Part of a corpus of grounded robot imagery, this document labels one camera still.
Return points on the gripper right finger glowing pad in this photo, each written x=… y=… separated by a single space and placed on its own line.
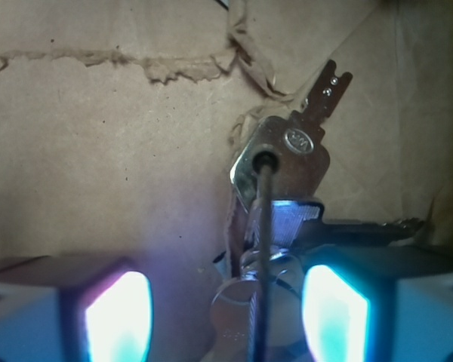
x=378 y=303

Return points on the silver keys bunch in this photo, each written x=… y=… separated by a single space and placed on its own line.
x=256 y=315

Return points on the brown paper bag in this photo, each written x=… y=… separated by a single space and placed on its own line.
x=119 y=121

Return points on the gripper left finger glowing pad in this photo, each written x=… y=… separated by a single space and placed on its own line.
x=74 y=308

